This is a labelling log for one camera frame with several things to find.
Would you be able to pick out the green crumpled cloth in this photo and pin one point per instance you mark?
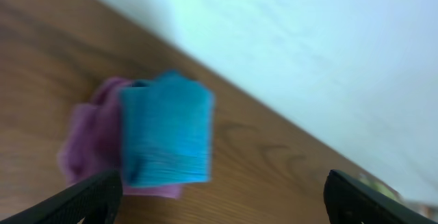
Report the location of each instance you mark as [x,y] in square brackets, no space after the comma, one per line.
[379,187]

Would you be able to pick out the blue microfiber cloth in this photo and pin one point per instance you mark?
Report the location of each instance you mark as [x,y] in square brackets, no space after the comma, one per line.
[167,131]

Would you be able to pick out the folded purple cloth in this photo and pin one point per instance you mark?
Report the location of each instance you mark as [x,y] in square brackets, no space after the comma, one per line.
[94,141]

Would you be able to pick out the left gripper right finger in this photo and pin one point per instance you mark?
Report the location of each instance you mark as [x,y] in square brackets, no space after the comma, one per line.
[349,201]

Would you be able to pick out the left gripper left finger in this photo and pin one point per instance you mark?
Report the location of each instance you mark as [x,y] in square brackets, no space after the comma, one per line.
[94,200]

